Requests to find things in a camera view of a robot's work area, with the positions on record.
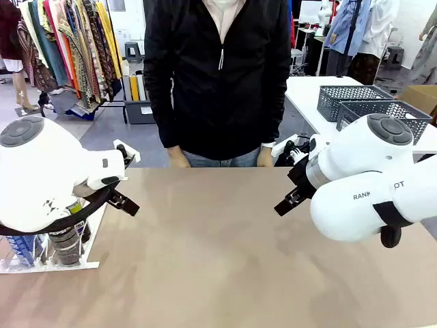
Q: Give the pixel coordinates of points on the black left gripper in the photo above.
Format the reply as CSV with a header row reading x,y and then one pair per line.
x,y
102,194

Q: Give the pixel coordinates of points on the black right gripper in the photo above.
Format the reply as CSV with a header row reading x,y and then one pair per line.
x,y
302,177

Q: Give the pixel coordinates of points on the black Pepsi can green band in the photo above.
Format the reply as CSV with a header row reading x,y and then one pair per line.
x,y
76,206

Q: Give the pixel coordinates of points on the grey plastic basket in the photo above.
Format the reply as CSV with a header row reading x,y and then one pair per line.
x,y
334,99

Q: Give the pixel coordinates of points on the grey basket with label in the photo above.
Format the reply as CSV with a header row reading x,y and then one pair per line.
x,y
418,124

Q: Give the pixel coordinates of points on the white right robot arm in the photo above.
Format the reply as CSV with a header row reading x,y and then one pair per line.
x,y
358,153

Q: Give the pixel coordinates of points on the person left forearm black sleeve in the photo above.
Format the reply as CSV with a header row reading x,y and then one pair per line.
x,y
273,116

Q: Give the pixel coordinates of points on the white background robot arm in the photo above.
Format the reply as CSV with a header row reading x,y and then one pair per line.
x,y
325,12

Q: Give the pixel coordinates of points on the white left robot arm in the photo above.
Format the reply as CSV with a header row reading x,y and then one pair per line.
x,y
41,164

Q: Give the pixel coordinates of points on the person right forearm black sleeve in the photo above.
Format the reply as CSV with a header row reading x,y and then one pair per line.
x,y
165,123

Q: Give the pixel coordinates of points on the white can dispenser rack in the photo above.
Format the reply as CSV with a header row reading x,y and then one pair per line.
x,y
90,249

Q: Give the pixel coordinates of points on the person left hand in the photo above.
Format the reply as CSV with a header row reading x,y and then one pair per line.
x,y
265,158

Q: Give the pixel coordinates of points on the person right hand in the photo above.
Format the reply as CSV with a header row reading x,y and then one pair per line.
x,y
179,159

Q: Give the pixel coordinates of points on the grey storage bin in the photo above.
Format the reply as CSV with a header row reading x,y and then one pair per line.
x,y
138,112

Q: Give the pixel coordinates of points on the white side table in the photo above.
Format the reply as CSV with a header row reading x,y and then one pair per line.
x,y
304,92

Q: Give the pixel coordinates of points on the grey fabric pile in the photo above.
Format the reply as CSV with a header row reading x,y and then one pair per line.
x,y
68,104

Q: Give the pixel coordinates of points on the person in black jacket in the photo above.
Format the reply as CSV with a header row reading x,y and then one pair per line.
x,y
218,85

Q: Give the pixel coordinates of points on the grey plastic stool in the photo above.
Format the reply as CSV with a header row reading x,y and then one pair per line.
x,y
396,56
133,51

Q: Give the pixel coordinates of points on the rack of colourful garments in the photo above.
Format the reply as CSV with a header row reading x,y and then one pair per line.
x,y
78,44

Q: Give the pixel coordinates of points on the cardboard box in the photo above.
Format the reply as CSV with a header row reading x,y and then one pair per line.
x,y
421,97

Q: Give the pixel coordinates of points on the mannequin in dark red top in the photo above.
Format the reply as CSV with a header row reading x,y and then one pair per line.
x,y
10,30

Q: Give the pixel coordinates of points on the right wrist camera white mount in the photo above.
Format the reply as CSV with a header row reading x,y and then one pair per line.
x,y
295,150

